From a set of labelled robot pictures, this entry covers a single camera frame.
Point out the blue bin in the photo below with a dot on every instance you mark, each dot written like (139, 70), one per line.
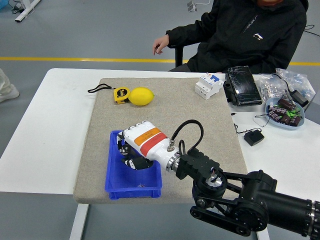
(3, 4)

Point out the grey-brown felt mat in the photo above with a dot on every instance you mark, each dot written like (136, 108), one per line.
(175, 100)

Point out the white circuit breaker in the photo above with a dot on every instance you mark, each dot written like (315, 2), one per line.
(207, 87)

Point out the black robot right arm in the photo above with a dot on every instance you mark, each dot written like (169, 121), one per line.
(200, 162)

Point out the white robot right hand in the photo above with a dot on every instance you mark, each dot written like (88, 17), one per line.
(152, 142)

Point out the white table leg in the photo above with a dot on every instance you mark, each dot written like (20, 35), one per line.
(262, 236)
(78, 222)

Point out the black power adapter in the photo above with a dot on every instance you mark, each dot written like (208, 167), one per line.
(300, 98)
(253, 137)

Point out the blue plastic box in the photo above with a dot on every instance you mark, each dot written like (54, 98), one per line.
(130, 178)

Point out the black plastic-wrapped box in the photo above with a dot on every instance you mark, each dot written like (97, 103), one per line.
(241, 85)

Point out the yellow tape measure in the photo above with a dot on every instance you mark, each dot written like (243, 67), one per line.
(120, 95)

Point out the person's hand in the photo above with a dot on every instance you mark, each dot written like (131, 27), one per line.
(161, 43)

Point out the green plastic connector pile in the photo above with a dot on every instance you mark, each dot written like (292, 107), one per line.
(292, 113)

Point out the grey pen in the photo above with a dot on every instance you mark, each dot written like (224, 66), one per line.
(287, 94)

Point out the person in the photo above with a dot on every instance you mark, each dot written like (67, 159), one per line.
(6, 87)
(237, 37)

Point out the yellow lemon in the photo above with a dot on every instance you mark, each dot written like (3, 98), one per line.
(140, 96)

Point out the clear bag of blue parts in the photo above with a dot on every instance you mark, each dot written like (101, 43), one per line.
(300, 80)

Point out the white desk frame foot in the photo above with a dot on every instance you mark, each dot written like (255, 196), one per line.
(25, 12)

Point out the clear bag of metal washers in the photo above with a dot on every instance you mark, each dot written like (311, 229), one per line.
(268, 86)

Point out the small dark debris scrap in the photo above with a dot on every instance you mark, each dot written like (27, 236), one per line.
(140, 185)

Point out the light blue bowl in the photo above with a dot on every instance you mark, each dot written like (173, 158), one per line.
(287, 127)

